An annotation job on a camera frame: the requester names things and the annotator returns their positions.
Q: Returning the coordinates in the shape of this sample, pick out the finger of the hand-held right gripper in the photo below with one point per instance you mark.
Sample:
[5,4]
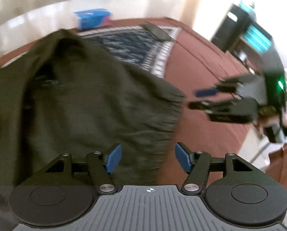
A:
[230,110]
[206,92]

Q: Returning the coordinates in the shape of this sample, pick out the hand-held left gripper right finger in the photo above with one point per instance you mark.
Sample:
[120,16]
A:
[183,158]

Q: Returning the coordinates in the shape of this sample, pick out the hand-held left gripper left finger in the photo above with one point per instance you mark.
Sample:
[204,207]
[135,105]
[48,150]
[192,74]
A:
[114,158]

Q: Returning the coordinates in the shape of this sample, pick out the dark green jacket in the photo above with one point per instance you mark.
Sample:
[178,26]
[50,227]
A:
[85,101]

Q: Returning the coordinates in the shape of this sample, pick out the black cabinet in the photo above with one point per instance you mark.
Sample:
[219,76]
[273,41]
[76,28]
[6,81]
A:
[226,28]

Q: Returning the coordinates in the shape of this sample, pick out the navy patterned blanket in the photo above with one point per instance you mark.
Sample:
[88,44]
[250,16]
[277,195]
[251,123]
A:
[133,50]

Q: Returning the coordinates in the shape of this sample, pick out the blue tissue pack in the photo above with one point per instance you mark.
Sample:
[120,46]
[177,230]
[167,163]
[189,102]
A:
[92,19]

